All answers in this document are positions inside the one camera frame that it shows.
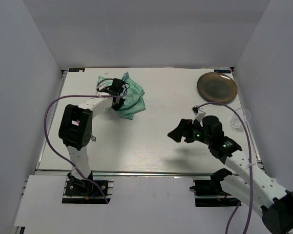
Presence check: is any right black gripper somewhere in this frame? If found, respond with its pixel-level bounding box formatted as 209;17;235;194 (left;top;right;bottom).
167;118;212;145

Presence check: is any green satin cloth napkin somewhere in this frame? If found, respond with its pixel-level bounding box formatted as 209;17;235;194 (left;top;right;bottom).
91;72;146;120

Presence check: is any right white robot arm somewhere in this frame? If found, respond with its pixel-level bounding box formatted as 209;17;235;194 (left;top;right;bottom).
167;116;293;234

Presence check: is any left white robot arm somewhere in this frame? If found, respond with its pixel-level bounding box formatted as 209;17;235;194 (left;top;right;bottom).
59;78;130;195

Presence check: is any left table corner sticker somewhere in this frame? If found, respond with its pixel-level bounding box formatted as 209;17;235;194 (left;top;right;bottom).
68;68;85;73

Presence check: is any table corner sticker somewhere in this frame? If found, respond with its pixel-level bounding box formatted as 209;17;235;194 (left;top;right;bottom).
214;69;231;74
68;68;85;73

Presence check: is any brown ceramic plate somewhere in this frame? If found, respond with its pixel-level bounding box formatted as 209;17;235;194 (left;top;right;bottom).
196;72;238;103

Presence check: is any clear glass cup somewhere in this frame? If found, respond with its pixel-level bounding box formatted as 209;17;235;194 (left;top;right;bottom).
230;108;251;129

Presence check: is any right table corner sticker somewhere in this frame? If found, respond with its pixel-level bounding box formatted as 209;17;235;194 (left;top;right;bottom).
214;69;231;74

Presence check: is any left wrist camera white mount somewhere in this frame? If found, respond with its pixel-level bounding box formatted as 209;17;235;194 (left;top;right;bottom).
96;79;112;92

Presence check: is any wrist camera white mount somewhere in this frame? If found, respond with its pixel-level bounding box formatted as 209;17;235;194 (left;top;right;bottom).
192;106;206;124
96;79;112;92

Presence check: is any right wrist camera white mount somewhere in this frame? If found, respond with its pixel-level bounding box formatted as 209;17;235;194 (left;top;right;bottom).
192;106;206;124

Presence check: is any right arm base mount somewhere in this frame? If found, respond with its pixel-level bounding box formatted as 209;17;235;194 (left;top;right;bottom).
189;179;239;208

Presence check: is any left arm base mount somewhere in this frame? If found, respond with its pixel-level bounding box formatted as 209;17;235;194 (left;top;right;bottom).
62;178;114;205

